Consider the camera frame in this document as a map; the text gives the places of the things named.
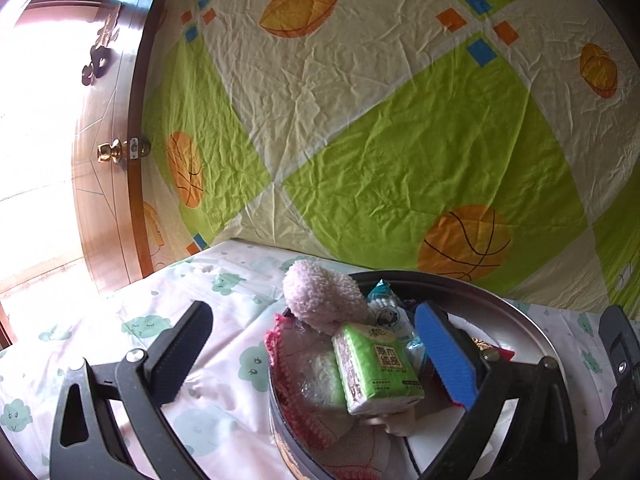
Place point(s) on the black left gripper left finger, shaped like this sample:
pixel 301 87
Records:
pixel 86 442

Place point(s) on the round cookie tin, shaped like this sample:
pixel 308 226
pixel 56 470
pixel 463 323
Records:
pixel 552 434

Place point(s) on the green cream basketball sheet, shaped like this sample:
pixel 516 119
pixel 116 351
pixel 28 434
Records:
pixel 491 141

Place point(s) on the cotton swab pack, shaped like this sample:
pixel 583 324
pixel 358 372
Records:
pixel 388 311

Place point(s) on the dark door ornament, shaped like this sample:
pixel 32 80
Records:
pixel 100 52

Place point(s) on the fluffy pink cloth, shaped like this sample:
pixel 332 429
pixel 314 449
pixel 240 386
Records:
pixel 323 299

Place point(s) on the brown wooden door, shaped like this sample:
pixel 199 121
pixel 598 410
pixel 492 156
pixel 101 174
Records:
pixel 73 75

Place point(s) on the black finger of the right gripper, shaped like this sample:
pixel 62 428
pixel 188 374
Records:
pixel 617 439

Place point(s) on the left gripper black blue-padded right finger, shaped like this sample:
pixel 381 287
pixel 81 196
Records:
pixel 482 387

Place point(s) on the brass door knob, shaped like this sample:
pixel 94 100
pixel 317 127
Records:
pixel 132 149

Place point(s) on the pink crochet-edged cloth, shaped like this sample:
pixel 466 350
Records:
pixel 317 445

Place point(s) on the clear plastic item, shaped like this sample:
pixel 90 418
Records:
pixel 315 376

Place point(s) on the green tissue pack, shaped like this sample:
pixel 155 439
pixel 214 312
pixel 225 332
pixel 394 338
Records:
pixel 375 371

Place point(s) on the red gold drawstring pouch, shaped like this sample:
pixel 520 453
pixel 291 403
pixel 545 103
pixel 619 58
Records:
pixel 487 349

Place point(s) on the pale pink soft cloth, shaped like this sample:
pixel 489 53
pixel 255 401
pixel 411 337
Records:
pixel 398 424

